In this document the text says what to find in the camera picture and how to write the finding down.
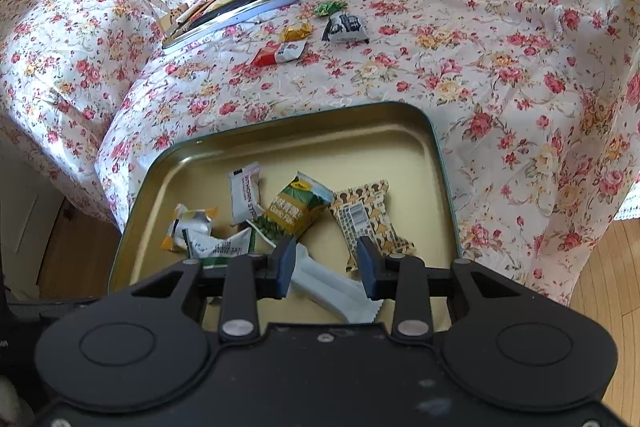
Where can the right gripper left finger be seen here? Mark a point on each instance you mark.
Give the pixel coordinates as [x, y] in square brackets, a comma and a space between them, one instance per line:
[250, 278]

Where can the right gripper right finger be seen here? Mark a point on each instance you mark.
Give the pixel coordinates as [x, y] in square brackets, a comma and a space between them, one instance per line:
[402, 279]

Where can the green white snack packet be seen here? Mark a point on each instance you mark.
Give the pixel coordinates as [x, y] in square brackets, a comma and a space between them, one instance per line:
[212, 252]

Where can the white grey snack packet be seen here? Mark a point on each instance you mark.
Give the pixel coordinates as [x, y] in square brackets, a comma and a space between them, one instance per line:
[342, 296]

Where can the silver orange snack packet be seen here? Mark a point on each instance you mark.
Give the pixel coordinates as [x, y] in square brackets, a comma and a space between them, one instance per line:
[185, 219]

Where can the white brown text snack packet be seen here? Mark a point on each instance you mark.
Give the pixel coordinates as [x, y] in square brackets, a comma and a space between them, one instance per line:
[244, 194]

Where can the brown patterned snack packet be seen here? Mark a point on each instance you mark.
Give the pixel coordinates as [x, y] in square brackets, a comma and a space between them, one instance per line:
[360, 211]

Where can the green yellow snack packet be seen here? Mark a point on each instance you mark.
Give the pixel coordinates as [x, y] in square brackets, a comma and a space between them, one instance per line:
[295, 208]

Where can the gold tin lid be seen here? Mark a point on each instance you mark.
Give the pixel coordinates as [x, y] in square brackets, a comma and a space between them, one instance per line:
[339, 148]

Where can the gold tin tray with snacks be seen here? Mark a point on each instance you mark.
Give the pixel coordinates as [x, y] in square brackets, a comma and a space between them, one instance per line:
[190, 22]

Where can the red white snack packet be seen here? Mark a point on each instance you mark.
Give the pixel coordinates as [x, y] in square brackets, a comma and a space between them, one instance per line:
[278, 53]

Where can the gold wrapped candy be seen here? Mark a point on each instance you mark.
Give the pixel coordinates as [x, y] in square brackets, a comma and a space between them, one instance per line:
[297, 32]

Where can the black white snack packet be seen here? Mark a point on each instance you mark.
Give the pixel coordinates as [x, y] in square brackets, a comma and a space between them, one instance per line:
[343, 27]

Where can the floral sofa cover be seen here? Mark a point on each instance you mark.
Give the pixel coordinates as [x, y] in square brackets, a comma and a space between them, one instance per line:
[535, 105]

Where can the green wrapped candy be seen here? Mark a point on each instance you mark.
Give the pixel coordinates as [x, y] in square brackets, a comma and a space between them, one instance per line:
[328, 8]

